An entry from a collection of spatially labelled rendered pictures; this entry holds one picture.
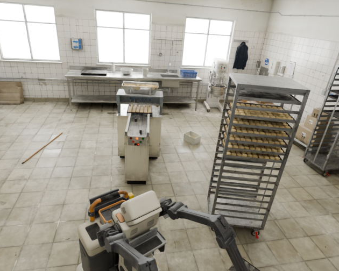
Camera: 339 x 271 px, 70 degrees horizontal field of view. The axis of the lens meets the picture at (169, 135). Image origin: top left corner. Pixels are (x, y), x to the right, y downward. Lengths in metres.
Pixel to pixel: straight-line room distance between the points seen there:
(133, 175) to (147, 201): 2.12
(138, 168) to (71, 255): 1.37
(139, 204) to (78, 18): 5.88
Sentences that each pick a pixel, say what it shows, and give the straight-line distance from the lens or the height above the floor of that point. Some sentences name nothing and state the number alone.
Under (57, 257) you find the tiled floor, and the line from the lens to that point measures 3.02.
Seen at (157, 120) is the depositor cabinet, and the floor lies 0.79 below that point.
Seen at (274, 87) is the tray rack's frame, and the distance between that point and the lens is 2.36.
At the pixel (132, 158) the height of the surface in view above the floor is 0.47.
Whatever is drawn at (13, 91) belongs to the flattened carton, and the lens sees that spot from 7.39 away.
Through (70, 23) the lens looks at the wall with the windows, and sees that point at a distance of 6.93.
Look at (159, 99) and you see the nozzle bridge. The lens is 3.90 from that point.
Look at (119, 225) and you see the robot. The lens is 1.59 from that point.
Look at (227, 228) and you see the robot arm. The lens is 1.41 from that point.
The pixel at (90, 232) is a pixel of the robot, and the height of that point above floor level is 0.81.
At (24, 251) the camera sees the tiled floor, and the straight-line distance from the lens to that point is 3.18.
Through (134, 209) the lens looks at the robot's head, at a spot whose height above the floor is 1.29.
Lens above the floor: 2.30
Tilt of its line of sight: 26 degrees down
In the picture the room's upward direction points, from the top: 5 degrees clockwise
